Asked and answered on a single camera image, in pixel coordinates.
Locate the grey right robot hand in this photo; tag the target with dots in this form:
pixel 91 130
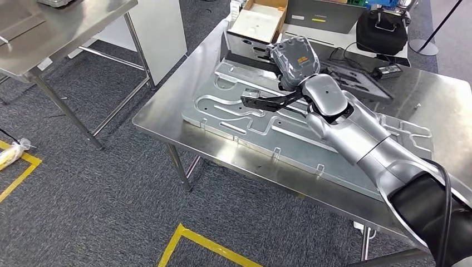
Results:
pixel 295 60

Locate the black plastic car part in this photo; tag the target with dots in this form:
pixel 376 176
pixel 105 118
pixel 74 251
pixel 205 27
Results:
pixel 354 79

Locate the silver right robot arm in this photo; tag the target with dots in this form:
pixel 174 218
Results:
pixel 368 143

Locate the steel workbench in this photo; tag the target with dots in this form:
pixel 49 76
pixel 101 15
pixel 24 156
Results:
pixel 177 110

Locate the cardboard box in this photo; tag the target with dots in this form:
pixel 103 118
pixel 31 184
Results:
pixel 280 16

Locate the white foam insert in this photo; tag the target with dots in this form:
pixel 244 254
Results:
pixel 258 22

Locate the grey laptop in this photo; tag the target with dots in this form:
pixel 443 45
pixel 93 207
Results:
pixel 324 14

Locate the grey metal fixture plate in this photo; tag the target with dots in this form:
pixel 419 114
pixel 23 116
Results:
pixel 295 143

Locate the black bag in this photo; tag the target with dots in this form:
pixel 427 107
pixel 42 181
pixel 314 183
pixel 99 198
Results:
pixel 381 33

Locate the black power adapter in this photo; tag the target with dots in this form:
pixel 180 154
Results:
pixel 387 71

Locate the blue object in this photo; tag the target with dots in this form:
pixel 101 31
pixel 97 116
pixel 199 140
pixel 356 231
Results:
pixel 381 3

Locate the black stanchion grey base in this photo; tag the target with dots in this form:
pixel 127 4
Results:
pixel 424 47

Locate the white panel cabinet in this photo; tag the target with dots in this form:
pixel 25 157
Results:
pixel 158 37

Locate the yellow floor tape square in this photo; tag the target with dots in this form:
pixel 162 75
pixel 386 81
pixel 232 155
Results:
pixel 206 243
pixel 31 164

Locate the steel table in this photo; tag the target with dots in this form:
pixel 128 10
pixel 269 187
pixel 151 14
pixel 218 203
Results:
pixel 73 29

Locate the grey metal object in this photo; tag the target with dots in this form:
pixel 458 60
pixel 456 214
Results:
pixel 55 2

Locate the plastic wrapped yellow object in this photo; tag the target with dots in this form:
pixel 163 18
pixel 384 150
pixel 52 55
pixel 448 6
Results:
pixel 13 153

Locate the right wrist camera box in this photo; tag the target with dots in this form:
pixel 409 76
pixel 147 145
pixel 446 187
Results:
pixel 261 101

